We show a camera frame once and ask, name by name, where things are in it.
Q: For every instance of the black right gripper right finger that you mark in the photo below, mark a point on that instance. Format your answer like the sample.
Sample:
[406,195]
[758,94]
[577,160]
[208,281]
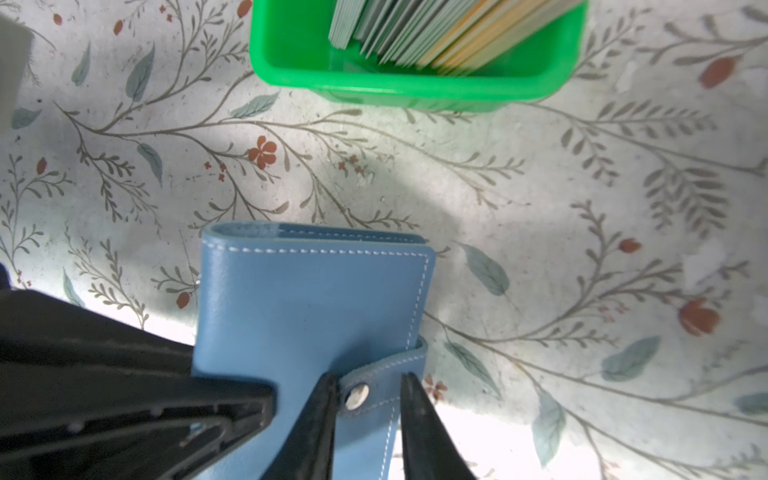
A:
[428,451]

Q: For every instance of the blue leather card holder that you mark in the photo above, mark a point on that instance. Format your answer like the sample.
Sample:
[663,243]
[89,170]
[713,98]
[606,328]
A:
[284,303]

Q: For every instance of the stack of cards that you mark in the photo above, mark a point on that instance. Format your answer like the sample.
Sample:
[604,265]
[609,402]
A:
[450,37]

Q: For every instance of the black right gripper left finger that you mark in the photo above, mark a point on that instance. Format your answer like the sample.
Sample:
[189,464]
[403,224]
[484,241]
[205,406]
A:
[308,451]

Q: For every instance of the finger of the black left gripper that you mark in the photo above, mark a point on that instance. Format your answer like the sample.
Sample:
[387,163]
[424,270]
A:
[164,449]
[63,364]

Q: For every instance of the green plastic card tray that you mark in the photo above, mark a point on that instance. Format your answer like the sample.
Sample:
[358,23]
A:
[290,48]

